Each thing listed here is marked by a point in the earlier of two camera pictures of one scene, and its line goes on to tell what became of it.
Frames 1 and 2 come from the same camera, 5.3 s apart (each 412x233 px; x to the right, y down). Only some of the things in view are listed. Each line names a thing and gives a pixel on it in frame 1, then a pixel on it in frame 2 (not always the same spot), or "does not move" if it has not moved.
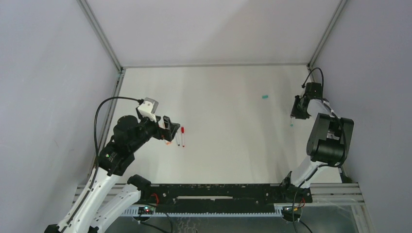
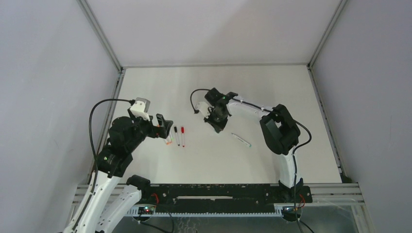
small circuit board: x=146 y=210 does not move
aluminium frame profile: x=108 y=124 does not move
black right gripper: x=300 y=106 -> x=217 y=121
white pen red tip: x=183 y=140 does not move
